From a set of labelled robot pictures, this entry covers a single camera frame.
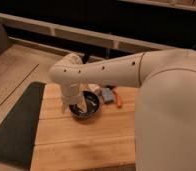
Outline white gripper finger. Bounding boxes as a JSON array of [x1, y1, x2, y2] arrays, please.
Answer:
[[61, 104, 66, 114], [78, 100, 87, 112]]

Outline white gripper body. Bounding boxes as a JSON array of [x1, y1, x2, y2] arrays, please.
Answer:
[[60, 84, 83, 105]]

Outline dark green floor mat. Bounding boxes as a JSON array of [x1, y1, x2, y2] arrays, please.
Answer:
[[0, 82, 45, 169]]

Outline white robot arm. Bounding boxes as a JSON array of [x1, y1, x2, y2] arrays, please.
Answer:
[[50, 48, 196, 171]]

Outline dark ceramic bowl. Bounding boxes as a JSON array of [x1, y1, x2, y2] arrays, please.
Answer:
[[69, 91, 100, 119]]

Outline white shelf rail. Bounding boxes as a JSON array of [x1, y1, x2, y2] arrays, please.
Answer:
[[0, 13, 173, 53]]

